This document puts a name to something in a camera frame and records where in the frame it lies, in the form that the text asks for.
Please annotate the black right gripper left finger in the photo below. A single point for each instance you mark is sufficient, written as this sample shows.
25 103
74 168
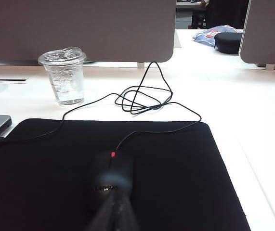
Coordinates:
103 219

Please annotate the blue white plastic package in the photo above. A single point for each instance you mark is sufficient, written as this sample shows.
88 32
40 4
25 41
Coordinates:
204 36

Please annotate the person in dark jacket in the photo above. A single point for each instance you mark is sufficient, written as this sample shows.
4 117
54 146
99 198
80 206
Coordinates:
226 12

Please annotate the black mouse pad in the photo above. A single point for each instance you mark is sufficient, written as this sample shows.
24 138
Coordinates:
187 180

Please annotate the wide clear plastic coffee cup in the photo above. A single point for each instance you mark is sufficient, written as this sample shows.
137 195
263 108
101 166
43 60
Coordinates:
65 79

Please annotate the black Lenovo computer mouse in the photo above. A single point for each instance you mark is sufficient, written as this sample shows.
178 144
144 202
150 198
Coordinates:
118 166

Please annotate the wide brown desk partition panel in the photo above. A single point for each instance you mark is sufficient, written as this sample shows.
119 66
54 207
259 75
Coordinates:
79 29

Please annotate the black round zip case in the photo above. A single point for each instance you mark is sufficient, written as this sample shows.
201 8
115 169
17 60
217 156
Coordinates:
228 43

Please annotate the white partition foot bracket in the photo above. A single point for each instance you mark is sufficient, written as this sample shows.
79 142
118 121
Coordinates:
140 65
270 67

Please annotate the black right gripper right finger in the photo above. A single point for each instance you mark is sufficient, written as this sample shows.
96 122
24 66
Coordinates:
125 219

